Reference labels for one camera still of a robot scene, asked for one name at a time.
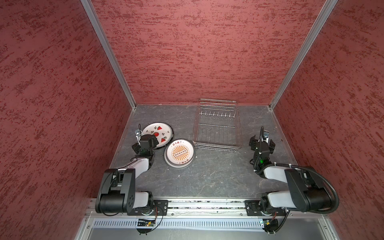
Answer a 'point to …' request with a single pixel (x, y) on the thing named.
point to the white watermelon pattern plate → (162, 131)
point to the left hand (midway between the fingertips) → (146, 141)
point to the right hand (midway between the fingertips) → (260, 139)
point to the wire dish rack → (217, 125)
